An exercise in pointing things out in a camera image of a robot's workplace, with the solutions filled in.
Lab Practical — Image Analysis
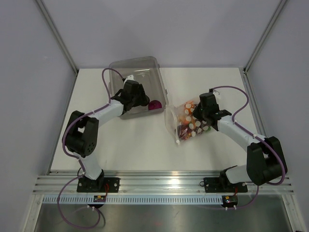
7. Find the fake purple onion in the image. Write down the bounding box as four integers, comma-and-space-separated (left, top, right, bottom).
148, 100, 162, 111

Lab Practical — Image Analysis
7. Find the clear zip top bag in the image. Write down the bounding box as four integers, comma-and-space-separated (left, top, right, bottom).
164, 97, 211, 145

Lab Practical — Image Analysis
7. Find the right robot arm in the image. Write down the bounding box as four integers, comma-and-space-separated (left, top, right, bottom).
193, 92, 287, 191

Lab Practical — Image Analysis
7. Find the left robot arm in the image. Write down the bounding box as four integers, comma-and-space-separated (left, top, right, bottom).
62, 79, 150, 193

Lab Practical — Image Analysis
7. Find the fake orange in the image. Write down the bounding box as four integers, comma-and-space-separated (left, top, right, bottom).
184, 101, 196, 115

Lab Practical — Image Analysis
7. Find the grey transparent plastic container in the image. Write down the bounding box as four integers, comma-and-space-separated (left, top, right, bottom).
109, 56, 169, 120

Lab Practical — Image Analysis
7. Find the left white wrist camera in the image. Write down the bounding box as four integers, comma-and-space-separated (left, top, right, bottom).
124, 75, 135, 83

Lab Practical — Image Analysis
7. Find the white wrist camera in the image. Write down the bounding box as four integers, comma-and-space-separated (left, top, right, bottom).
124, 75, 135, 83
209, 88, 221, 100

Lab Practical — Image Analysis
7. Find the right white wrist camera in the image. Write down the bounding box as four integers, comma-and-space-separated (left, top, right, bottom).
209, 88, 221, 100

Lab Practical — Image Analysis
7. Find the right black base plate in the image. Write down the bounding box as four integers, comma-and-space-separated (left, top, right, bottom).
203, 177, 248, 193

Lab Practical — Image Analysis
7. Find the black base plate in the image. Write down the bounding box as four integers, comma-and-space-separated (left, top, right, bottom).
203, 177, 248, 193
77, 177, 120, 193

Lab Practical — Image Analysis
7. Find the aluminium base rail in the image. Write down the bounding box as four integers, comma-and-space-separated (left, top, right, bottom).
32, 170, 294, 194

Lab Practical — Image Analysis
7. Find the left aluminium frame post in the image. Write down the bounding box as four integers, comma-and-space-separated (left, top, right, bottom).
34, 0, 79, 76

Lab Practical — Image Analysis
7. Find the aluminium frame post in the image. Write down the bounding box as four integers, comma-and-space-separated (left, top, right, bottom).
34, 0, 79, 76
243, 0, 289, 75

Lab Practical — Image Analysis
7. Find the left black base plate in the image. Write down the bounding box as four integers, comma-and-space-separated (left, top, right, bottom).
77, 177, 120, 193

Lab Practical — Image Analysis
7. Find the white slotted cable duct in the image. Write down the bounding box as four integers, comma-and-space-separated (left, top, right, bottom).
42, 196, 224, 204

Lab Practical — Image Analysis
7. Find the right aluminium frame post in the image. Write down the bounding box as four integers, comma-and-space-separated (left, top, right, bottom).
243, 0, 289, 75

